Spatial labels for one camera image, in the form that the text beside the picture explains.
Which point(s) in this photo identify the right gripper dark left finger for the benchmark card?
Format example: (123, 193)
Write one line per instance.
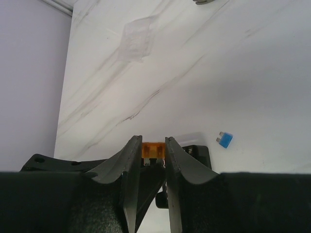
(110, 204)

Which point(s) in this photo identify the orange blade fuse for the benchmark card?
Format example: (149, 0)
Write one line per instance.
(153, 150)

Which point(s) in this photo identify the black fuse box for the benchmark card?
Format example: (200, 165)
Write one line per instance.
(200, 153)

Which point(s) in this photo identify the aluminium frame rail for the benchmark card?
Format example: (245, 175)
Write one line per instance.
(61, 6)

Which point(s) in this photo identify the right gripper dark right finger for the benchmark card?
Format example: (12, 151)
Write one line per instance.
(183, 172)

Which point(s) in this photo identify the clear fuse box lid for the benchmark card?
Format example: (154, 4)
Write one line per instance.
(137, 39)

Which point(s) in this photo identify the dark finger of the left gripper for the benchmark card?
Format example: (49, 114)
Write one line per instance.
(151, 177)

